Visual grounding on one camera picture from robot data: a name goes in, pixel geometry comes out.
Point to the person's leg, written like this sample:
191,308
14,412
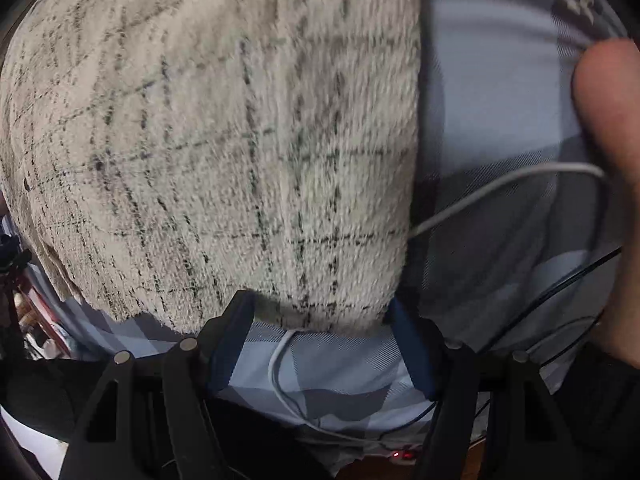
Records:
610,110

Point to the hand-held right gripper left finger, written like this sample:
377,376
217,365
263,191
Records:
225,355

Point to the cream checked tweed garment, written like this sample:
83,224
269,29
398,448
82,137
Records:
200,135

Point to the blue grey checkered bedsheet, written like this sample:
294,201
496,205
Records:
490,85

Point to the small device with red light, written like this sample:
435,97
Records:
402,455

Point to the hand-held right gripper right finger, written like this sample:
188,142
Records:
415,355

